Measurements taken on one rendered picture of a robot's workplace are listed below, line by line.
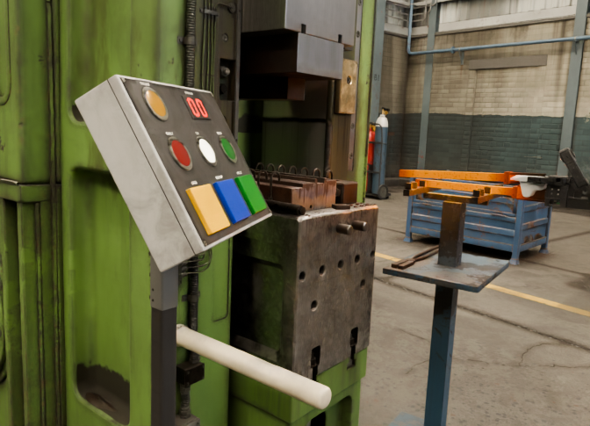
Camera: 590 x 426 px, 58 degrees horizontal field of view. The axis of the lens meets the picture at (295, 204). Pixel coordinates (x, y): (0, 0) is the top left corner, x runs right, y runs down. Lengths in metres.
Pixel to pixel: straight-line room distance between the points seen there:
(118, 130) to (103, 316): 0.89
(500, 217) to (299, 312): 3.91
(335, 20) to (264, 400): 1.03
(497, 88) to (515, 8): 1.34
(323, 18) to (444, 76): 9.17
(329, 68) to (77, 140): 0.69
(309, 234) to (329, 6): 0.59
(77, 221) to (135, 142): 0.82
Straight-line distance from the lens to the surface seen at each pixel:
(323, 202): 1.47
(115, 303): 1.55
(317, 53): 1.42
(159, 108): 0.85
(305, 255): 1.34
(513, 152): 9.76
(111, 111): 0.81
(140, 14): 1.30
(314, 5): 1.42
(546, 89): 9.56
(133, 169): 0.79
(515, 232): 5.09
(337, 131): 1.74
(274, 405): 1.51
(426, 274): 1.68
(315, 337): 1.46
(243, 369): 1.19
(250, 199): 0.98
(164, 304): 1.00
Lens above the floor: 1.14
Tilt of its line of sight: 9 degrees down
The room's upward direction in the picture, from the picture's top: 3 degrees clockwise
